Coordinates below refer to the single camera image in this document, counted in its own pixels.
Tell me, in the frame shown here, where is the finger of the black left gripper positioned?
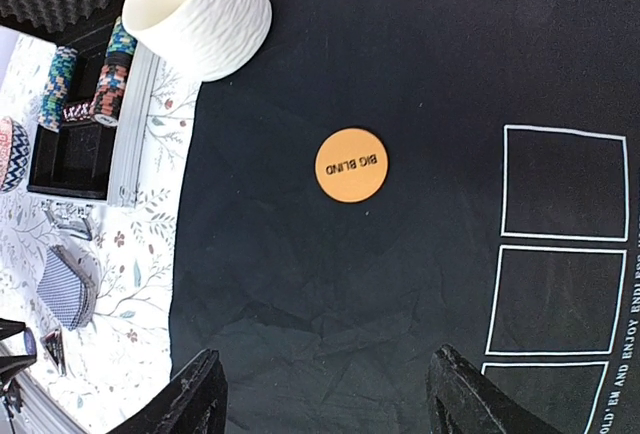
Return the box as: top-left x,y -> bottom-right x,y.
1,319 -> 35,379

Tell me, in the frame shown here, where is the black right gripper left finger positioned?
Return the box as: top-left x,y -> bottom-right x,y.
111,349 -> 228,434

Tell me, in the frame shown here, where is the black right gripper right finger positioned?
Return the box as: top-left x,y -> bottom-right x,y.
426,344 -> 585,433

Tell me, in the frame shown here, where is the orange big blind button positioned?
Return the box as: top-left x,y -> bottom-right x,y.
314,128 -> 389,203

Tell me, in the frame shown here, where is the purple small blind button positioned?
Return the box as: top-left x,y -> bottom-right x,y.
23,328 -> 37,356

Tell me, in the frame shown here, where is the red triangular all-in marker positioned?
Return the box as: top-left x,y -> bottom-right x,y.
40,328 -> 67,377

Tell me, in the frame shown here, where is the blue playing card deck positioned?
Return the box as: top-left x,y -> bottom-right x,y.
36,245 -> 98,331

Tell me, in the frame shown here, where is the floral table cloth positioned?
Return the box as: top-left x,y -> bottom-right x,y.
1,64 -> 199,433

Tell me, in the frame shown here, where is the red patterned bowl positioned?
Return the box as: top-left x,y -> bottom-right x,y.
1,116 -> 31,193

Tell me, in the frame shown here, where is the aluminium poker chip case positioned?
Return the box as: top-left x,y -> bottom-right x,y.
0,0 -> 161,245

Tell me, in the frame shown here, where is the row of red dice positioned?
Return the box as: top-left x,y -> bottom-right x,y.
62,99 -> 93,124

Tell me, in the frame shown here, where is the red black chip stack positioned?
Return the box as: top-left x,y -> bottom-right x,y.
89,17 -> 137,127

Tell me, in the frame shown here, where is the blue green chip stack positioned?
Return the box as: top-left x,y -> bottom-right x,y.
38,46 -> 78,133

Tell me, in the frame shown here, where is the black poker mat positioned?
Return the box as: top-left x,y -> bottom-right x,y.
169,0 -> 639,433

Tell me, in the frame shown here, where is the white ceramic cup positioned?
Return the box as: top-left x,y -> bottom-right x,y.
122,0 -> 272,82

